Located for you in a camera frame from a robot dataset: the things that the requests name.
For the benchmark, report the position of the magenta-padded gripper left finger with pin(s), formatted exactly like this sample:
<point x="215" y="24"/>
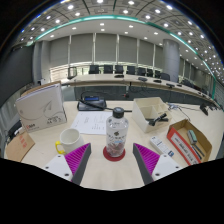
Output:
<point x="76" y="159"/>

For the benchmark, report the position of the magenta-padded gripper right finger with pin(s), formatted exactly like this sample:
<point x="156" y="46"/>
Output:
<point x="147" y="159"/>

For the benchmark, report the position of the clear bottle with black cap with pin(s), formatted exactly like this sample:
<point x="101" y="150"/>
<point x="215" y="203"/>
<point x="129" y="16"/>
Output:
<point x="116" y="133"/>

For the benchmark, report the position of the small white rectangular box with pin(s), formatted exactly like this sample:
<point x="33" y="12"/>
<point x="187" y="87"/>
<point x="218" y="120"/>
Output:
<point x="161" y="146"/>

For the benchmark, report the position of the flat round red coaster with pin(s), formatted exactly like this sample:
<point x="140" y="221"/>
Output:
<point x="110" y="158"/>

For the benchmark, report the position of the red open cardboard box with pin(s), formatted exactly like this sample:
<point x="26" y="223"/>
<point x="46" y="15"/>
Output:
<point x="181" y="146"/>

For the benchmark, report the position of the white printed paper sheet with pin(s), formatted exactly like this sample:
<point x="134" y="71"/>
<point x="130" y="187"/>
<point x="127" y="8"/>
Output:
<point x="90" y="123"/>

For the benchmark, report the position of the black tool in organizer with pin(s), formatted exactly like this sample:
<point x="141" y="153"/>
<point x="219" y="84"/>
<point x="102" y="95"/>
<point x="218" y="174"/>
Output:
<point x="158" y="119"/>

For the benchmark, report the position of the beige desk organizer box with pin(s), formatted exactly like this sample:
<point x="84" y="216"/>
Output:
<point x="143" y="115"/>

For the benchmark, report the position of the grey stapler in red box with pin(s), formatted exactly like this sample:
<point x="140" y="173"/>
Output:
<point x="192" y="136"/>

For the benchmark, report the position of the brown paper envelope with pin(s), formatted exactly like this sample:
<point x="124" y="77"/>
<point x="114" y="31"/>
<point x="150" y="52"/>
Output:
<point x="18" y="146"/>

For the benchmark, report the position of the white cardboard paper box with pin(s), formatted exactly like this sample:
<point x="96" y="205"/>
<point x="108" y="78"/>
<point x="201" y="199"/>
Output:
<point x="41" y="108"/>

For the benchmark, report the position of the black flat device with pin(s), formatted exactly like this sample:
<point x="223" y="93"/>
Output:
<point x="15" y="128"/>

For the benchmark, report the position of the group of ceiling lights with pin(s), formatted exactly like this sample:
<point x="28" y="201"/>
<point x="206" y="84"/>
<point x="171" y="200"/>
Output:
<point x="100" y="1"/>

